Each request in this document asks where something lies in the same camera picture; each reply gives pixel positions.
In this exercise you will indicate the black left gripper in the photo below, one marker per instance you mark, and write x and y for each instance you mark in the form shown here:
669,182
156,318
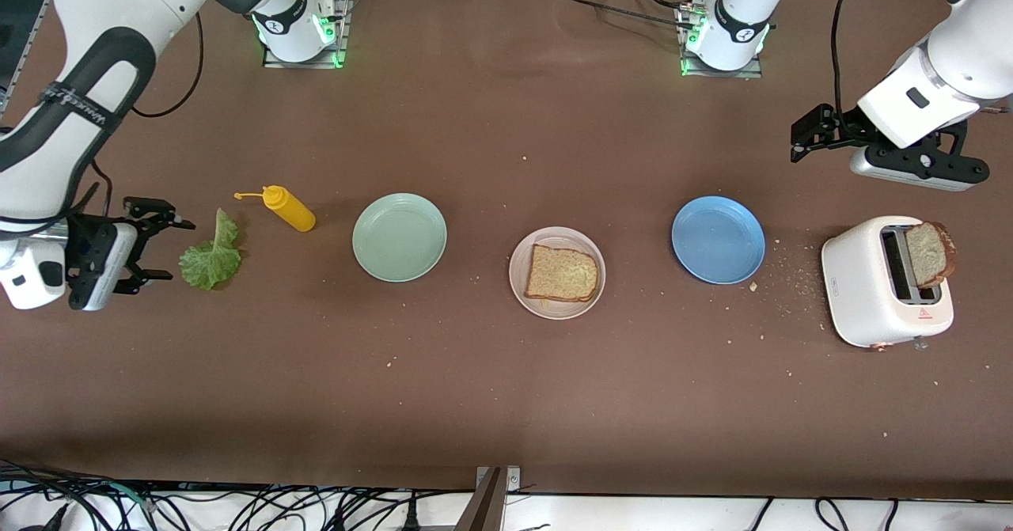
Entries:
837,130

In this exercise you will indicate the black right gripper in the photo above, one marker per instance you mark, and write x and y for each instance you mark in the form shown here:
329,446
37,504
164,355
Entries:
139,213

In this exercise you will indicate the yellow squeeze bottle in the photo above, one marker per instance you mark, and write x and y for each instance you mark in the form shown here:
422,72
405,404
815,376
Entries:
289,210

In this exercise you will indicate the brown bread slice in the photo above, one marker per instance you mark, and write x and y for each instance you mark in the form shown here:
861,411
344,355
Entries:
930,254
562,274

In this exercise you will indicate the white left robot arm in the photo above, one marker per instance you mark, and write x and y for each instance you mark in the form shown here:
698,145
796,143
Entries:
950,80

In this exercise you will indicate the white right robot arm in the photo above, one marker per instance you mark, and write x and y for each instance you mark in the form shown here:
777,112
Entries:
119,1

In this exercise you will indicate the blue plate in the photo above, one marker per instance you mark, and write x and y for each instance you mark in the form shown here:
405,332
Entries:
718,240

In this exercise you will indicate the mint green plate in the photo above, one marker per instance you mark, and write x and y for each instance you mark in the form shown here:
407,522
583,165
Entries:
400,237

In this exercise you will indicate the beige plate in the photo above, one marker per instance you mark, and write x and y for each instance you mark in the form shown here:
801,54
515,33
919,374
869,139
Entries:
518,278

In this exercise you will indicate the green lettuce leaf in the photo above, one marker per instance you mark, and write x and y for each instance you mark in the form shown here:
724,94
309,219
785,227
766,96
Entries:
210,262

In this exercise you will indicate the white toaster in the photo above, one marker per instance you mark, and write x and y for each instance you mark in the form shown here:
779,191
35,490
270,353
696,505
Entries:
859,293

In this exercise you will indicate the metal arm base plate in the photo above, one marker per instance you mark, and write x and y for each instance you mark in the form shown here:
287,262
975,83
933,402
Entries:
720,73
305,62

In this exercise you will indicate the aluminium frame rail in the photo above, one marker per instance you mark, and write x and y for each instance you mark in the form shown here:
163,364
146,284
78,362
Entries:
16,72

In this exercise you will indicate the dark metal post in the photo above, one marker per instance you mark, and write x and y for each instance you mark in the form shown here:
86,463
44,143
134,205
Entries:
483,507

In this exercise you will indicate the silver table edge bracket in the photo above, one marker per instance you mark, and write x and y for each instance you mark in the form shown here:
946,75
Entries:
513,477

